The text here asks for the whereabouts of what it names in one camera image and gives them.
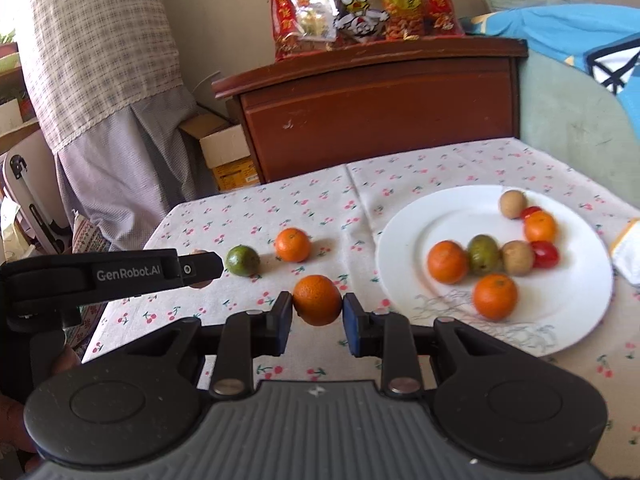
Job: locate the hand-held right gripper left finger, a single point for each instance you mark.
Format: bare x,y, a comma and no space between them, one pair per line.
285,322

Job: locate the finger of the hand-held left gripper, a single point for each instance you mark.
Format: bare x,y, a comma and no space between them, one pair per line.
202,267

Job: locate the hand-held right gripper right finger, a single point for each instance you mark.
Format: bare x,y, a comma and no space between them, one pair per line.
352,327

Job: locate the brown kiwi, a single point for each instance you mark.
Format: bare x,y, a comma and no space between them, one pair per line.
200,285

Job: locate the large orange mandarin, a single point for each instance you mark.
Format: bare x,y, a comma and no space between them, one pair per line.
317,300

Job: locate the green round fruit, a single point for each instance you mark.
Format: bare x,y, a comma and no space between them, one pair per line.
482,254
242,260

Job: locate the beige round fruit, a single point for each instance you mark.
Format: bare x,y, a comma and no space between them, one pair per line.
517,258
513,204

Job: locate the red cherry tomato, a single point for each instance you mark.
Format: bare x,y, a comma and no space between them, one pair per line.
530,211
546,255

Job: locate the white plate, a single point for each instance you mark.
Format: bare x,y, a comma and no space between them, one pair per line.
565,310

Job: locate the person's left hand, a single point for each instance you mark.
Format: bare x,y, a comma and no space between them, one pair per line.
10,427

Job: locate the patterned woven cloth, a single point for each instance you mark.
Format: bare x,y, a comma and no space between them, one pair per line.
87,235

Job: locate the white folding chair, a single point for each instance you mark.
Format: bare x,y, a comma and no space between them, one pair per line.
35,170

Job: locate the cherry print tablecloth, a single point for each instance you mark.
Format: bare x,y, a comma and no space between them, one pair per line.
300,195

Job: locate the open cardboard box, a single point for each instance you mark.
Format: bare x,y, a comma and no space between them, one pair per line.
225,145

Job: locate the brown wooden cabinet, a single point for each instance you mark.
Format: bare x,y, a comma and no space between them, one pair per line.
375,110

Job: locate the white checked curtain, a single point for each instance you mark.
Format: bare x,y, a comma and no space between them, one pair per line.
100,60

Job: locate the red cartoon snack bag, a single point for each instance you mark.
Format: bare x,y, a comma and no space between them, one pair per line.
310,10

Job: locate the white napkin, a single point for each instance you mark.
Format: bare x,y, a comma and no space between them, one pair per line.
627,255

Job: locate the green bedsheet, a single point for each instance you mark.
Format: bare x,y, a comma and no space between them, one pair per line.
565,120

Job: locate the red orange snack bag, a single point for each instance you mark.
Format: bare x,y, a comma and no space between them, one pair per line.
425,0

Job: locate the blue blanket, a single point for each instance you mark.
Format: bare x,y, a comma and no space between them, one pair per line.
550,30

